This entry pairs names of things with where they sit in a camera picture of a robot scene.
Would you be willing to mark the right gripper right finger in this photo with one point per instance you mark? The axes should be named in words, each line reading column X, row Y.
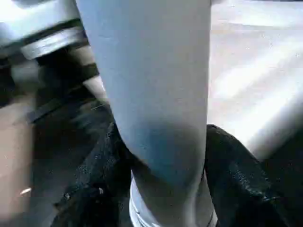
column 248, row 189

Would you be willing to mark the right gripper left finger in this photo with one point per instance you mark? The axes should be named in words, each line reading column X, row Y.
column 99, row 184

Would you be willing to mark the white plastic table leg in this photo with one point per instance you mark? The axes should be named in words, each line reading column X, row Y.
column 154, row 82

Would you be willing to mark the white plastic table top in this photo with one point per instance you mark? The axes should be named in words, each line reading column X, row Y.
column 255, row 71

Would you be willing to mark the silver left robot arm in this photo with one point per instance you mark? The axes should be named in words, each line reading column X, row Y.
column 40, row 35

